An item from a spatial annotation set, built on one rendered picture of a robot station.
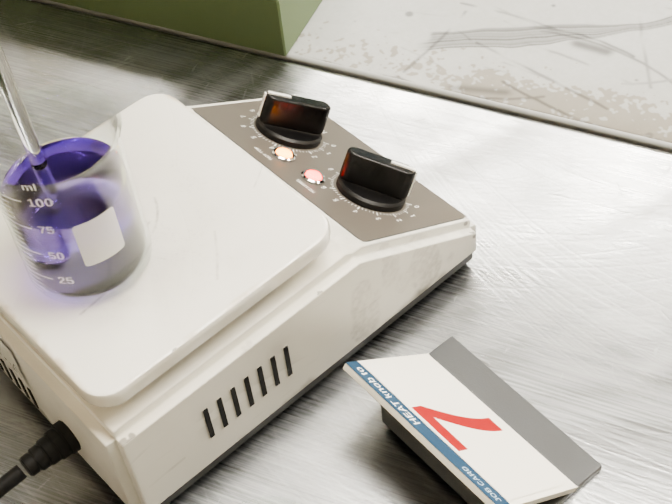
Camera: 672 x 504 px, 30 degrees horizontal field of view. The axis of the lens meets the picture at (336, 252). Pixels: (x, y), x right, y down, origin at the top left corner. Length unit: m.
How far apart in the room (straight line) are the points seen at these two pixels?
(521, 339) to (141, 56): 0.28
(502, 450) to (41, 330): 0.19
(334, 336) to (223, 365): 0.06
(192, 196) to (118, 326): 0.07
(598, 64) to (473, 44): 0.07
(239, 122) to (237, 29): 0.13
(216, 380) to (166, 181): 0.09
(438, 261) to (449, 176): 0.08
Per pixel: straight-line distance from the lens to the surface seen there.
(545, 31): 0.71
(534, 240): 0.61
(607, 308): 0.58
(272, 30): 0.69
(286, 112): 0.58
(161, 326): 0.48
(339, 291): 0.52
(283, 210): 0.51
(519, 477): 0.51
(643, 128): 0.66
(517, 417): 0.54
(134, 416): 0.48
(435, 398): 0.53
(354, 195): 0.55
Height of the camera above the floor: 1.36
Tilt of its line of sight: 50 degrees down
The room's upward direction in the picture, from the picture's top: 7 degrees counter-clockwise
